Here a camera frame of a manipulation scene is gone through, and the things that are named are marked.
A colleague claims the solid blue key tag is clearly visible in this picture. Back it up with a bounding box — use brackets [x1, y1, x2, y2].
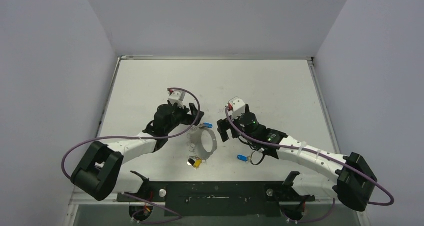
[237, 155, 249, 162]

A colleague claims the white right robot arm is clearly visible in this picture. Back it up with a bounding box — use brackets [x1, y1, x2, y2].
[217, 112, 378, 212]

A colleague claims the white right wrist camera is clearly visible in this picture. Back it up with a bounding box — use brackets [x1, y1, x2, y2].
[228, 97, 246, 120]

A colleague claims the black key tag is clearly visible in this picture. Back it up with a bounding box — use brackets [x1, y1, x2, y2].
[187, 158, 196, 166]

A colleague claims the aluminium frame rail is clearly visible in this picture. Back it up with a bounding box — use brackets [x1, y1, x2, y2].
[67, 191, 167, 206]

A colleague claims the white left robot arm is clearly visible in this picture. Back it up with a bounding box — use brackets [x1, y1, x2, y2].
[68, 101, 205, 202]

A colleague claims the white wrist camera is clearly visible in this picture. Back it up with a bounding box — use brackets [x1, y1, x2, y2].
[167, 90, 186, 109]
[228, 97, 246, 120]

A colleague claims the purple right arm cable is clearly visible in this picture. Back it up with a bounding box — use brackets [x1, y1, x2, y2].
[225, 106, 396, 207]

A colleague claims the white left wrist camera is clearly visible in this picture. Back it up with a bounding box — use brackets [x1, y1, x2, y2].
[167, 90, 186, 109]

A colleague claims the yellow key tag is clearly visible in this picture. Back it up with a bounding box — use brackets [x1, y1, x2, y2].
[193, 160, 202, 169]

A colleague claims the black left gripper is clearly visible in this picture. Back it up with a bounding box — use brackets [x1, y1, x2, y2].
[165, 102, 204, 134]

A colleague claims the perforated metal key plate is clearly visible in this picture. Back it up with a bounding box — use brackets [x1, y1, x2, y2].
[186, 127, 218, 160]

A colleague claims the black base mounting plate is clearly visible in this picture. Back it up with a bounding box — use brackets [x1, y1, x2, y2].
[117, 181, 315, 217]

